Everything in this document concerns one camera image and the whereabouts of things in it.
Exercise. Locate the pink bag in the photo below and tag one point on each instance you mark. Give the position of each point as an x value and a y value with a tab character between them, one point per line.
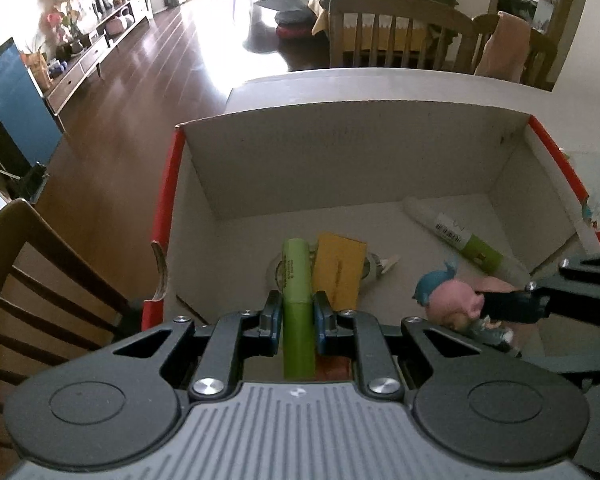
117	24

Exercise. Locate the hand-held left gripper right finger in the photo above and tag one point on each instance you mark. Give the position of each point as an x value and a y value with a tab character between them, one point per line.
324	322

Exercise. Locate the low white TV cabinet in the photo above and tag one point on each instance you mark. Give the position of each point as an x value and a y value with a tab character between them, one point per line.
85	62

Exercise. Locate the white tube with green cap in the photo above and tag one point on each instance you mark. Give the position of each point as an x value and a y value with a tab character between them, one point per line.
460	237

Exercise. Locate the yellow box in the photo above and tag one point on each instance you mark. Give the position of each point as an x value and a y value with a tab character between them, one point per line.
339	270

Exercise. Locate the dark floor cushion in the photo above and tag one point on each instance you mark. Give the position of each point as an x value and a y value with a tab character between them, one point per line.
287	15

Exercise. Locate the pink towel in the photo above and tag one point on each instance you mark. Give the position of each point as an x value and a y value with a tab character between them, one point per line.
502	47

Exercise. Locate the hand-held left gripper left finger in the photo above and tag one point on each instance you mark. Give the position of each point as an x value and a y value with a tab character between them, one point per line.
271	322

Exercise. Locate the pink flower bouquet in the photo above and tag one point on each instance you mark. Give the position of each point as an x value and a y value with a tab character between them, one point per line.
57	22

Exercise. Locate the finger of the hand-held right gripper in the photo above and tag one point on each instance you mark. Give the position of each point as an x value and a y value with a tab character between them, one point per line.
590	357
575	285

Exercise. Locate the red cardboard box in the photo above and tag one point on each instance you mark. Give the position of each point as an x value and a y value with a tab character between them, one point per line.
330	160

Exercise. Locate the wooden dining chair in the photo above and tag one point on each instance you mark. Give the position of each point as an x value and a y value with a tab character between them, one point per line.
542	55
395	15
35	250

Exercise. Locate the pink figure with blue bird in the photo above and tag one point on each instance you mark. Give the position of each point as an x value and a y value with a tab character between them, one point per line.
452	300

